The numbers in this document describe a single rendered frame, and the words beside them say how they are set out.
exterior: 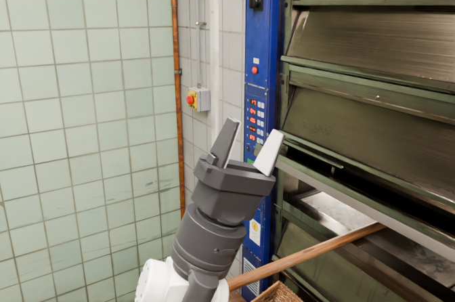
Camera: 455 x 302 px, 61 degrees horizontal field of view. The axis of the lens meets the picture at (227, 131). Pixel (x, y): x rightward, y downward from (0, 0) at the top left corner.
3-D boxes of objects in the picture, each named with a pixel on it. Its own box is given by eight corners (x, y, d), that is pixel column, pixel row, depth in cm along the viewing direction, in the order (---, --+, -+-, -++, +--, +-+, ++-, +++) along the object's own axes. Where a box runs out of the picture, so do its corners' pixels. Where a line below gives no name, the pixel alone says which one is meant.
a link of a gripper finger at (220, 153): (244, 124, 46) (224, 170, 47) (229, 115, 49) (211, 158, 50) (234, 121, 45) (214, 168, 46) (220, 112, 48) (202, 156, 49)
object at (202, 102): (200, 105, 193) (200, 86, 190) (210, 110, 185) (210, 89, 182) (187, 108, 189) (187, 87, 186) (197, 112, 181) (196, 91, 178)
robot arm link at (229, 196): (292, 189, 52) (257, 264, 54) (250, 158, 59) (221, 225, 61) (221, 179, 44) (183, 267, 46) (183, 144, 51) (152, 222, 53)
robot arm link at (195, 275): (229, 235, 59) (201, 296, 61) (162, 216, 56) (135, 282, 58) (247, 283, 48) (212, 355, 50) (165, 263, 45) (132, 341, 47)
